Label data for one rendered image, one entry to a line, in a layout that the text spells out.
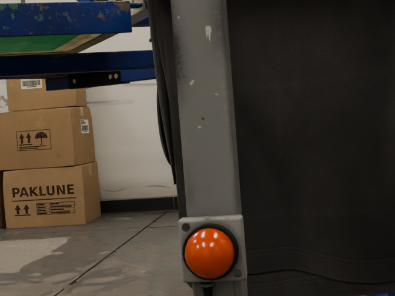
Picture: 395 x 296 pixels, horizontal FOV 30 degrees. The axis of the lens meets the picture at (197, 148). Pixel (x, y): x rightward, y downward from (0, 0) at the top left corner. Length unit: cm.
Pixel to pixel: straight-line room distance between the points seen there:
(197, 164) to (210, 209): 4
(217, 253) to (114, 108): 517
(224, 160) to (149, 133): 506
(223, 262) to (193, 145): 10
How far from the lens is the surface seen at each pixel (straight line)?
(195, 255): 54
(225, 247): 54
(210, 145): 57
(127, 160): 568
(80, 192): 531
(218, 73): 57
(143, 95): 563
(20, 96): 544
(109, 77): 272
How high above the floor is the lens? 76
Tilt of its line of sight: 3 degrees down
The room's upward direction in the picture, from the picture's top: 4 degrees counter-clockwise
